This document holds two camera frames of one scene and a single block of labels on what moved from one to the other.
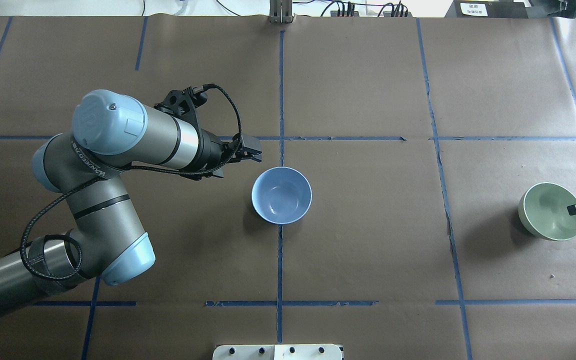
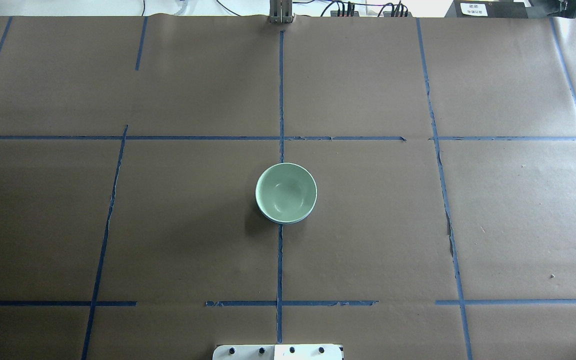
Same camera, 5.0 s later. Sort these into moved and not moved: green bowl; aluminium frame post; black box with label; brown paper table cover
Moved: green bowl
Not moved: black box with label; aluminium frame post; brown paper table cover
